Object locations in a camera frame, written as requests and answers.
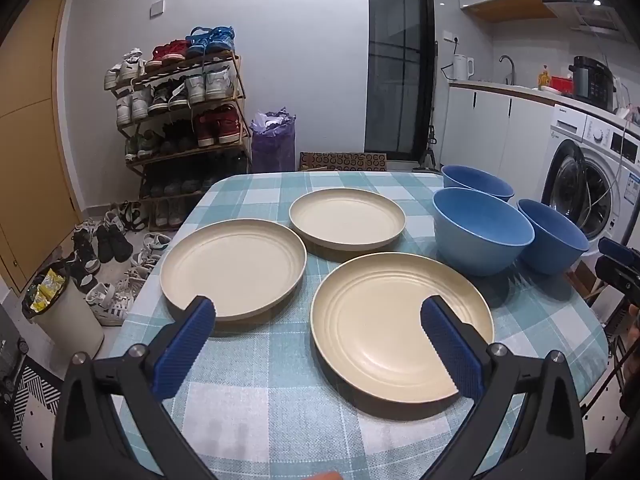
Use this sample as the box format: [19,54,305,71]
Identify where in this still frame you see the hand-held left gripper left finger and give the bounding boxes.
[52,296,218,480]

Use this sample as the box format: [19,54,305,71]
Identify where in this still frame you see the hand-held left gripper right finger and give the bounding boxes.
[420,295,586,480]

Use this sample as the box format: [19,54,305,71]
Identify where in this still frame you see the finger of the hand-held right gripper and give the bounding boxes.
[598,237,640,263]
[595,257,640,306]

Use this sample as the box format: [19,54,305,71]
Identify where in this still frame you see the cream ribbed plate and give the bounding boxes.
[289,188,406,253]
[160,219,307,322]
[310,254,495,403]

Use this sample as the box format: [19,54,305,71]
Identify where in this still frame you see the blue bowl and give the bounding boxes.
[516,199,591,276]
[432,187,536,277]
[441,164,516,203]

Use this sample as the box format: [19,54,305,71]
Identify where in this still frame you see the white washing machine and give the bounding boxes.
[540,105,640,251]

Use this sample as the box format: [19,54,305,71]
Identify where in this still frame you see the teal checked tablecloth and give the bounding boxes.
[107,170,611,480]

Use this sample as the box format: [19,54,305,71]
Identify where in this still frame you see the white trash bin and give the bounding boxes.
[22,267,106,361]

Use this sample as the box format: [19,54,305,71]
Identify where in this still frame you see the scattered shoes pile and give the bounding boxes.
[60,200,173,328]

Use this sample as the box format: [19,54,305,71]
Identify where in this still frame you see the yellow snack packet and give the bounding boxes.
[29,269,68,314]

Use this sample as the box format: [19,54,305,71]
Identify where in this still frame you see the black pressure cooker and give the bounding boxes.
[572,56,617,111]

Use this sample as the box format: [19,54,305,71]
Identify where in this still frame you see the white kitchen cabinets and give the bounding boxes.
[442,82,557,196]

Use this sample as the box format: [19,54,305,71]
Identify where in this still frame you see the stick mop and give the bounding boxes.
[417,40,441,171]

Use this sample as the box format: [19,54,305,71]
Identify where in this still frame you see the circle patterned cardboard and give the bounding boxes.
[299,151,388,173]

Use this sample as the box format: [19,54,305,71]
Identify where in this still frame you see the purple plastic bag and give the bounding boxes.
[250,107,298,174]

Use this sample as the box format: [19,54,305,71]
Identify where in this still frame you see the wooden shoe rack with shoes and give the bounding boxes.
[104,25,251,228]

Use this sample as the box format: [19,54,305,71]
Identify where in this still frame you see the range hood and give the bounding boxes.
[542,0,633,43]

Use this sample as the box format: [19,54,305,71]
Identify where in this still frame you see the white electric kettle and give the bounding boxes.
[446,54,475,82]

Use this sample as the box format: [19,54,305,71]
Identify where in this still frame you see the yellow wooden door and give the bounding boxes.
[0,0,83,296]

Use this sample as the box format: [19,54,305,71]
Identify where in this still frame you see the black framed glass door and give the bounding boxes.
[367,0,436,161]

